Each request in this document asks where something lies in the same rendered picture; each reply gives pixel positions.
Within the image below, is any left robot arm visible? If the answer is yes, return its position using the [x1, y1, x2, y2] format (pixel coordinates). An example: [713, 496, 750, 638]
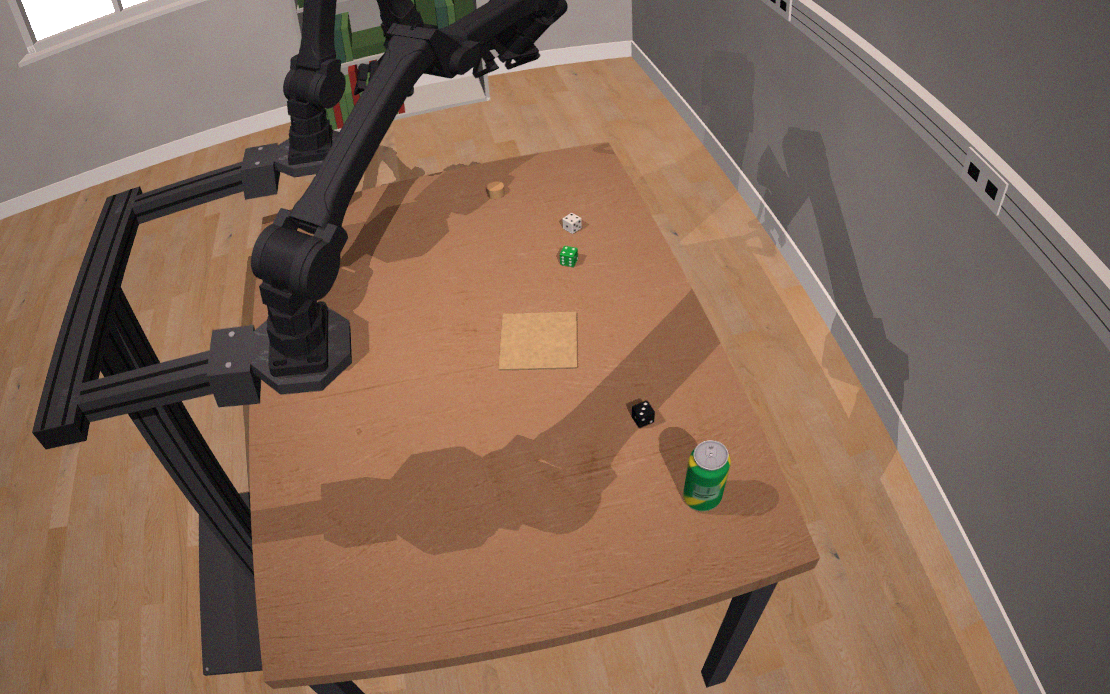
[283, 0, 438, 165]

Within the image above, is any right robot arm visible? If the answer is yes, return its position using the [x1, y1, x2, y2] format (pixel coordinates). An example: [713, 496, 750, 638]
[251, 0, 568, 378]

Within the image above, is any black die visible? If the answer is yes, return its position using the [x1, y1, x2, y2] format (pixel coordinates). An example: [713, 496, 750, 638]
[632, 401, 655, 428]

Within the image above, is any white die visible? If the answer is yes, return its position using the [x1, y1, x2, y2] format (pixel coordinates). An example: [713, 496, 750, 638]
[562, 213, 582, 234]

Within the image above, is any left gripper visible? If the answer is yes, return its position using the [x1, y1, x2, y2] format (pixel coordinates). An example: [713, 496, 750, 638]
[354, 60, 414, 97]

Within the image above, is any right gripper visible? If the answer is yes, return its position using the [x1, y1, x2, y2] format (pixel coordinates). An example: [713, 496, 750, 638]
[472, 23, 539, 78]

